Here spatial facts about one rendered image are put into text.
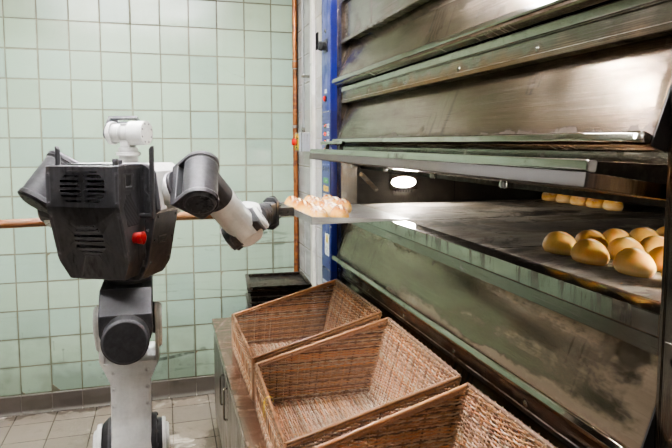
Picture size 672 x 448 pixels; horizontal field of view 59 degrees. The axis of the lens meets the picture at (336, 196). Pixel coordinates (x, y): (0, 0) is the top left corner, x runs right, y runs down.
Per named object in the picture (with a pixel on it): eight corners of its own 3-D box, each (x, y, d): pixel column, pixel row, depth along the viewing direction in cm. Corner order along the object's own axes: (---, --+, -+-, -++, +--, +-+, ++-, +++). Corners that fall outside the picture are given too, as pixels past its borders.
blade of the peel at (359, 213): (311, 224, 203) (311, 216, 203) (279, 208, 255) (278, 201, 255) (409, 219, 214) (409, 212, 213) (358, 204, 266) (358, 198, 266)
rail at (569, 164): (309, 153, 262) (314, 153, 262) (586, 171, 90) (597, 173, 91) (310, 148, 262) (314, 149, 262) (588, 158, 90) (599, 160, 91)
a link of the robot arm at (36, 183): (52, 215, 171) (52, 201, 159) (23, 198, 169) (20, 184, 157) (76, 182, 176) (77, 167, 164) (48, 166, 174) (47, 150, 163)
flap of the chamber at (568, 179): (308, 158, 262) (351, 164, 268) (583, 188, 91) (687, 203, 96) (309, 153, 262) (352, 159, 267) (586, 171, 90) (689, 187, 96)
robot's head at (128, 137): (140, 153, 158) (140, 120, 157) (106, 153, 160) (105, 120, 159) (153, 153, 165) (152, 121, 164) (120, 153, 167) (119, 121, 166)
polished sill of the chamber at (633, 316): (353, 212, 270) (353, 203, 270) (688, 335, 98) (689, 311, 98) (341, 213, 269) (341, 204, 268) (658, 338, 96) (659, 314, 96)
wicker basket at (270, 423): (389, 391, 211) (390, 314, 209) (464, 477, 157) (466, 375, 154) (252, 407, 199) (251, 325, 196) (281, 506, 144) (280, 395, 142)
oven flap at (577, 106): (340, 145, 265) (354, 103, 265) (661, 150, 94) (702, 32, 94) (331, 142, 264) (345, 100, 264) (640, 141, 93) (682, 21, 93)
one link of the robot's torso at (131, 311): (153, 363, 147) (151, 292, 145) (97, 369, 143) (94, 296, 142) (154, 330, 173) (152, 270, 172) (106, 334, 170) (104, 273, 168)
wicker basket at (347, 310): (338, 337, 269) (338, 277, 267) (384, 386, 216) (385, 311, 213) (230, 348, 255) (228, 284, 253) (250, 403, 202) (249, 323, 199)
